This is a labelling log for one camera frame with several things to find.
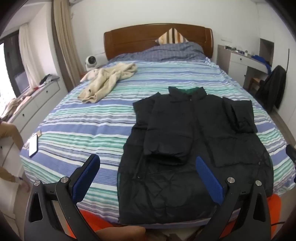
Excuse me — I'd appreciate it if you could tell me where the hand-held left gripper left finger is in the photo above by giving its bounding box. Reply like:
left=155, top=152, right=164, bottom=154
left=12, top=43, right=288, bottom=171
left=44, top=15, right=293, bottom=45
left=24, top=154, right=101, bottom=241

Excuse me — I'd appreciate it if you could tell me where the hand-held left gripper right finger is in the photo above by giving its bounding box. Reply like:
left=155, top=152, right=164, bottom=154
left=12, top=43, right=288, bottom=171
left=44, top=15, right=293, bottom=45
left=195, top=156, right=272, bottom=241

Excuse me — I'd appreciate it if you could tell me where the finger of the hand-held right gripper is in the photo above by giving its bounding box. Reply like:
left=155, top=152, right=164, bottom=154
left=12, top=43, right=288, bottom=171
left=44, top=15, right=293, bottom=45
left=285, top=144, right=296, bottom=165

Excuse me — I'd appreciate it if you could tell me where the black puffer jacket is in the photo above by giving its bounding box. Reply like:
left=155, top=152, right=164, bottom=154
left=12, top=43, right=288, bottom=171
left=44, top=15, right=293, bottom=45
left=117, top=86, right=274, bottom=225

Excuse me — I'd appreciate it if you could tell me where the beige clothes pile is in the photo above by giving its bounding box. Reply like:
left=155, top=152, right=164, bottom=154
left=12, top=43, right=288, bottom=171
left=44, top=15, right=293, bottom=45
left=1, top=97, right=26, bottom=121

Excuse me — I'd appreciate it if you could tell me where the dark clothes pile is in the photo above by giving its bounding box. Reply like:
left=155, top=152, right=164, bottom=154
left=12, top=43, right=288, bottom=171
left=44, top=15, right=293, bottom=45
left=39, top=74, right=58, bottom=85

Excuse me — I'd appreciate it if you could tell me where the orange fleece cloth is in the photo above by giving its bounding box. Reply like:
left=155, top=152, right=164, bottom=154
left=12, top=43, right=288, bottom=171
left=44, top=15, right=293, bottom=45
left=79, top=193, right=284, bottom=241

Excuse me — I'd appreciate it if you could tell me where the bed with striped sheet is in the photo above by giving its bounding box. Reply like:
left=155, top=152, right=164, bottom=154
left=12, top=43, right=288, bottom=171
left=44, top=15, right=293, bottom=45
left=20, top=54, right=296, bottom=223

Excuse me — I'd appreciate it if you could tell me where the smartphone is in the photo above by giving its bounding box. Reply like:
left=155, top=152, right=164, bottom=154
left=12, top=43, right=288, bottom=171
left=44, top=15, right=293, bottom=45
left=28, top=134, right=38, bottom=158

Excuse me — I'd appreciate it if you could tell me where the wooden chair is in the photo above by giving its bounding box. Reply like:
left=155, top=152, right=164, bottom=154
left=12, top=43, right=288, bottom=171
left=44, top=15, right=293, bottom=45
left=251, top=77, right=262, bottom=90

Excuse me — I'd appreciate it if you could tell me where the blue cloth item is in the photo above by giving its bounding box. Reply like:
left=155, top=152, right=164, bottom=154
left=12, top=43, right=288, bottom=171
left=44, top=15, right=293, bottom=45
left=251, top=54, right=272, bottom=73

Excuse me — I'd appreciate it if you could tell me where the white dresser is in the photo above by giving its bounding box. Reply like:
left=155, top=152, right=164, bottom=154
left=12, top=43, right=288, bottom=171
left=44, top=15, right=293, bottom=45
left=7, top=75, right=67, bottom=139

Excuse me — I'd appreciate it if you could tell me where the beige fleece garment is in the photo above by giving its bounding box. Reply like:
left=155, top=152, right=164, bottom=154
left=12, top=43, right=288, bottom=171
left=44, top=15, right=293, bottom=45
left=77, top=62, right=138, bottom=104

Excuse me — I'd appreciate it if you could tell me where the white desk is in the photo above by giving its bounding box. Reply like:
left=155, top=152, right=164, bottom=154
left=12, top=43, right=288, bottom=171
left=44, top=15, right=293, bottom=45
left=217, top=44, right=275, bottom=91

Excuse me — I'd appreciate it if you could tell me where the white round fan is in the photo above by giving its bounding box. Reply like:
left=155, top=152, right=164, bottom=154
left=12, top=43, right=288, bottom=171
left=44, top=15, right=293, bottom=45
left=84, top=56, right=100, bottom=71

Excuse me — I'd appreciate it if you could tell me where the row of small bottles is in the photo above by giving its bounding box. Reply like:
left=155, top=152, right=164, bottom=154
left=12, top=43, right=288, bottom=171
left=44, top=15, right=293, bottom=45
left=223, top=45, right=250, bottom=56

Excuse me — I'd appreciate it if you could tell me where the beige curtain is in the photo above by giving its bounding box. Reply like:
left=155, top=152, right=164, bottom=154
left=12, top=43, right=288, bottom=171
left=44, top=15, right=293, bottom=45
left=53, top=0, right=85, bottom=87

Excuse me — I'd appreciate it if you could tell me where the window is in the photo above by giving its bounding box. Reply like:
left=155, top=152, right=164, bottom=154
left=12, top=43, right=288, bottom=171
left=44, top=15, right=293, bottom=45
left=0, top=30, right=30, bottom=98

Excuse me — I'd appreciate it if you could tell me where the white sheer curtain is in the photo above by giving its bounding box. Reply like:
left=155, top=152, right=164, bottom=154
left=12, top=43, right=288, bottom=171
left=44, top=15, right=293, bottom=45
left=18, top=23, right=37, bottom=88

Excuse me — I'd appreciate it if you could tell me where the blue checked duvet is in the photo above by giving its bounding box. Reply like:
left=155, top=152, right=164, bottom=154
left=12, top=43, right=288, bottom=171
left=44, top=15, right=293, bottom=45
left=107, top=42, right=206, bottom=63

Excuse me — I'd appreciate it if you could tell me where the wooden headboard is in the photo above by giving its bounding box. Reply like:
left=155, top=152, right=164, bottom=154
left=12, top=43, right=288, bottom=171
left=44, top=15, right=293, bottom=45
left=104, top=23, right=213, bottom=61

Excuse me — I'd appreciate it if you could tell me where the brown striped pillow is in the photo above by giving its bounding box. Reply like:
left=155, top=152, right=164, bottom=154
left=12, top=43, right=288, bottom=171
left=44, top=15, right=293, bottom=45
left=155, top=28, right=189, bottom=45

